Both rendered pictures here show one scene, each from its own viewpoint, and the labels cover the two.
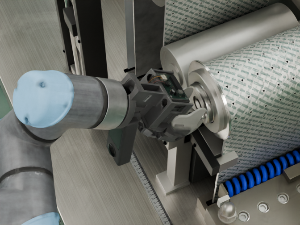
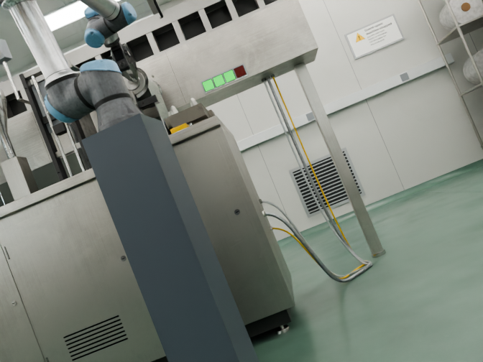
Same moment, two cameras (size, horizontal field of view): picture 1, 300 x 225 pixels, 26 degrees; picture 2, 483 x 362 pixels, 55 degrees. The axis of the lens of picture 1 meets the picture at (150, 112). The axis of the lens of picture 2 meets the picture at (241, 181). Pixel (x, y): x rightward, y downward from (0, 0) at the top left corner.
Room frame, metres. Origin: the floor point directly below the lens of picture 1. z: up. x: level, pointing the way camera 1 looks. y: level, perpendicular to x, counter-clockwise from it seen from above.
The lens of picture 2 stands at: (-0.67, 1.57, 0.54)
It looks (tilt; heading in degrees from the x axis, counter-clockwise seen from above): 3 degrees up; 300
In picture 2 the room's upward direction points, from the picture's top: 22 degrees counter-clockwise
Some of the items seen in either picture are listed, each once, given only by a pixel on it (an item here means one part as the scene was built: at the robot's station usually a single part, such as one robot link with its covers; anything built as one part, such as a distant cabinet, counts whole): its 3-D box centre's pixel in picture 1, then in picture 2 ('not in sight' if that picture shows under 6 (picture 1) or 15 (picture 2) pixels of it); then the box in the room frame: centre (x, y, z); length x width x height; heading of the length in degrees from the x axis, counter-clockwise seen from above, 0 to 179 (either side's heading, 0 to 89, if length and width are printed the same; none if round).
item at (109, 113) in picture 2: not in sight; (118, 115); (0.29, 0.46, 0.95); 0.15 x 0.15 x 0.10
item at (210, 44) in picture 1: (231, 52); not in sight; (0.78, -0.16, 1.17); 0.26 x 0.12 x 0.12; 116
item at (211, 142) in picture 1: (212, 147); (149, 102); (0.58, -0.12, 1.13); 0.09 x 0.06 x 0.03; 26
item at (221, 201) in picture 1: (223, 202); not in sight; (0.52, -0.14, 1.04); 0.02 x 0.01 x 0.02; 116
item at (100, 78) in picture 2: not in sight; (103, 82); (0.29, 0.46, 1.07); 0.13 x 0.12 x 0.14; 11
